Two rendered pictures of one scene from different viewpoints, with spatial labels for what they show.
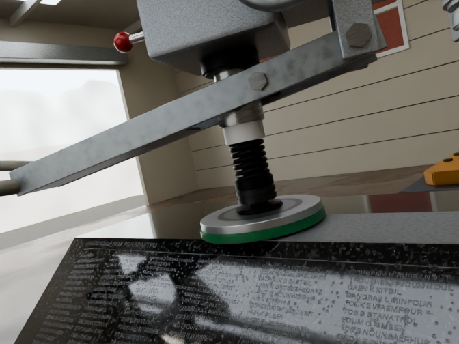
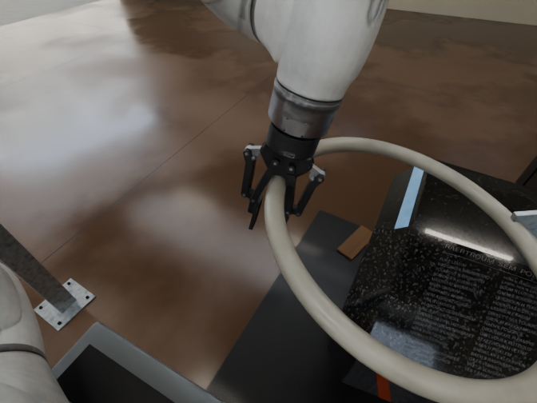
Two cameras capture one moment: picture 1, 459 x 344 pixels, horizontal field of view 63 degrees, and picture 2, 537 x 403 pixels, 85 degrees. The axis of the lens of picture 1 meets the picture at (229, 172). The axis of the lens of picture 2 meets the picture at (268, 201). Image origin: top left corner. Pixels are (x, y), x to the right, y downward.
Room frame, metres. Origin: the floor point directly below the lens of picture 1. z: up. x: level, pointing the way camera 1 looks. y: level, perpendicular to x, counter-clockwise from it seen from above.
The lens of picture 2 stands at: (0.60, 0.90, 1.40)
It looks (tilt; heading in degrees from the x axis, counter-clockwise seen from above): 45 degrees down; 345
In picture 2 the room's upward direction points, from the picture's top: straight up
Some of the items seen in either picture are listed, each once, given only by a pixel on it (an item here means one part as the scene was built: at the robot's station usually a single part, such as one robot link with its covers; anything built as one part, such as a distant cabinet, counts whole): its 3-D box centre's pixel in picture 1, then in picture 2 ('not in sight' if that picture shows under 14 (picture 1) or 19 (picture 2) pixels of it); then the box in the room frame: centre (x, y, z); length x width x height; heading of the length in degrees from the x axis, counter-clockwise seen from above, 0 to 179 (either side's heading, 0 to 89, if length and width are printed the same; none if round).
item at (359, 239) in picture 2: not in sight; (356, 241); (1.47, 0.14, 0.02); 0.25 x 0.10 x 0.01; 120
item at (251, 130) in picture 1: (243, 131); not in sight; (0.66, -0.04, 0.99); 0.07 x 0.07 x 0.04
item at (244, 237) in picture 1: (260, 213); not in sight; (0.66, -0.04, 0.84); 0.22 x 0.22 x 0.04
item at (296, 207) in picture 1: (259, 211); not in sight; (0.66, -0.04, 0.85); 0.21 x 0.21 x 0.01
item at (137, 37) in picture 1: (135, 38); not in sight; (0.62, 0.10, 1.17); 0.08 x 0.03 x 0.03; 74
